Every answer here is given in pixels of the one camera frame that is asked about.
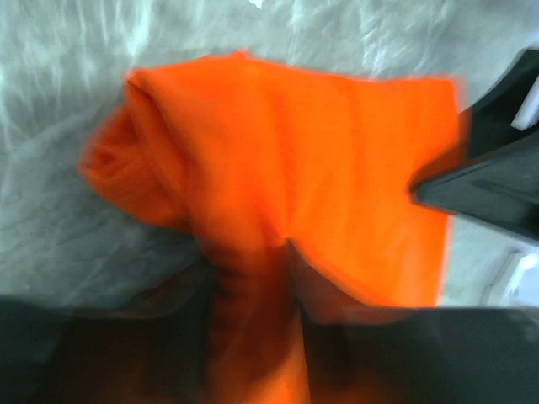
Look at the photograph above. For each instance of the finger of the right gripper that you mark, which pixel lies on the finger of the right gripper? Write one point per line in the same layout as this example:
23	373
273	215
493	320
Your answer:
505	118
497	184

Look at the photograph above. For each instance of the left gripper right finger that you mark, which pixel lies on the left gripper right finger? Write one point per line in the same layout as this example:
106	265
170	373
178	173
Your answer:
362	354

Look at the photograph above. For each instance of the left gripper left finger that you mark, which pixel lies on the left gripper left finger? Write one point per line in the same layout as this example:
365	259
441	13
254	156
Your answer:
152	350

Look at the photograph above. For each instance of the orange t-shirt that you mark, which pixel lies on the orange t-shirt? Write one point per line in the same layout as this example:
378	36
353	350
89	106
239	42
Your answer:
264	163

